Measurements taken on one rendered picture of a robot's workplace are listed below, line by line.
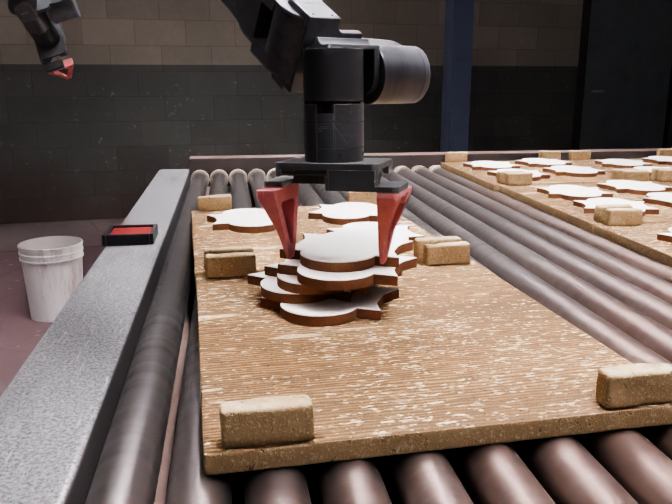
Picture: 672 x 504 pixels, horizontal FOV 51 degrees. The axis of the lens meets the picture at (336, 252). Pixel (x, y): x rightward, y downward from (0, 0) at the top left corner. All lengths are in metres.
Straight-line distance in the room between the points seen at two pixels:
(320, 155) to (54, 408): 0.31
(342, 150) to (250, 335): 0.19
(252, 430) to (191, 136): 5.65
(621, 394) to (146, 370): 0.38
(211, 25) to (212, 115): 0.72
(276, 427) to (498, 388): 0.18
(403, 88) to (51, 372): 0.42
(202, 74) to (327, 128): 5.41
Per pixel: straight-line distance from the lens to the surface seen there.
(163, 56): 6.03
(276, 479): 0.46
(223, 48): 6.07
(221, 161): 1.92
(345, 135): 0.65
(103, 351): 0.69
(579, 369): 0.60
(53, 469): 0.51
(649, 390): 0.55
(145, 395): 0.58
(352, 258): 0.68
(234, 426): 0.45
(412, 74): 0.70
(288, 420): 0.46
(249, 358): 0.59
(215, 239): 1.02
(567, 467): 0.50
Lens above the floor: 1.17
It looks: 14 degrees down
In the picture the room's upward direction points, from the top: straight up
